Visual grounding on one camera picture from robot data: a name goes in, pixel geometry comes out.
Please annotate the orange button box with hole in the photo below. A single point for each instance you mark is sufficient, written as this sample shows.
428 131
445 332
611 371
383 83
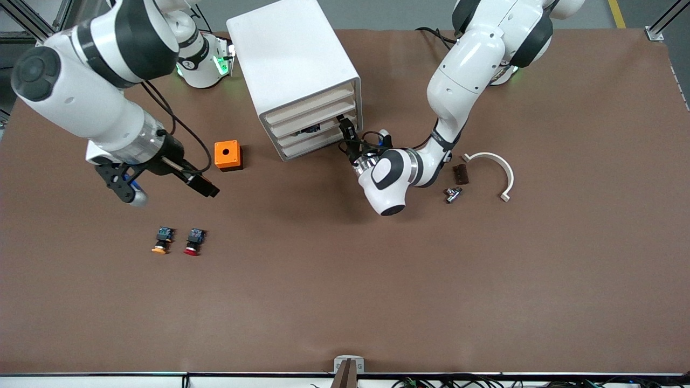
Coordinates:
228 155

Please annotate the white curved plastic bracket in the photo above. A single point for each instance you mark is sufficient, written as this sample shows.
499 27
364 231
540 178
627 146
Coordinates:
506 170

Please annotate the red mushroom push button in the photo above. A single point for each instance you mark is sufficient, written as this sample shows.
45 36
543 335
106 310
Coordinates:
194 242

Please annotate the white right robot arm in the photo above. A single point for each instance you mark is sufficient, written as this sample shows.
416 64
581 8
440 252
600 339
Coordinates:
86 102

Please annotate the base connector block green light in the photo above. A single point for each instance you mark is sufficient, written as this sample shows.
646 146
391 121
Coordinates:
223 56

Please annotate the white table edge rail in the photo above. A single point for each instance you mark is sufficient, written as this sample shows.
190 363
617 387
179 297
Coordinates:
108 381

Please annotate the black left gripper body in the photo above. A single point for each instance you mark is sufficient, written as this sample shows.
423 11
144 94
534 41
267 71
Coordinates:
356 154

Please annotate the aluminium frame profile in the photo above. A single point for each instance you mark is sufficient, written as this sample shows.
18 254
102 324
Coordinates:
21 16
666 21

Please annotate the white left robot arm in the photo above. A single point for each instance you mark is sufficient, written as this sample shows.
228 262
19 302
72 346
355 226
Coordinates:
469 70

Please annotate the brown terminal block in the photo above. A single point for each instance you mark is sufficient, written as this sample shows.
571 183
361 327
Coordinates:
461 174

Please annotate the yellow mushroom push button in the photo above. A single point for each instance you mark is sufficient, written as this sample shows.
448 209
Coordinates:
161 241

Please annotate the small silver metal connector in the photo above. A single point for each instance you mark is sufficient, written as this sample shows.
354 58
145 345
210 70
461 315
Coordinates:
453 194

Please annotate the grey bracket with brown post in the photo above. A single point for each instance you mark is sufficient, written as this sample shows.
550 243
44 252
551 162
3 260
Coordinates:
349 364

